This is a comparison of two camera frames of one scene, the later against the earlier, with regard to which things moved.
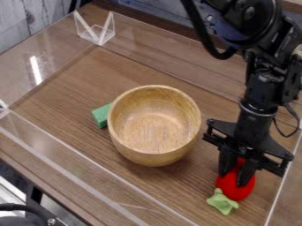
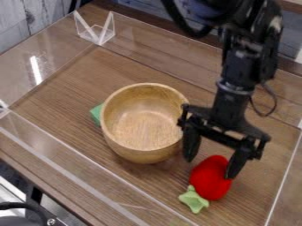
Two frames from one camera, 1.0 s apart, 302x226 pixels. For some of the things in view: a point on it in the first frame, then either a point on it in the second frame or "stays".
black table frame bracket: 33,199 stays
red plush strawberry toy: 226,182 -> 208,183
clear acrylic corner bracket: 95,33 stays
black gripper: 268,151 -> 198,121
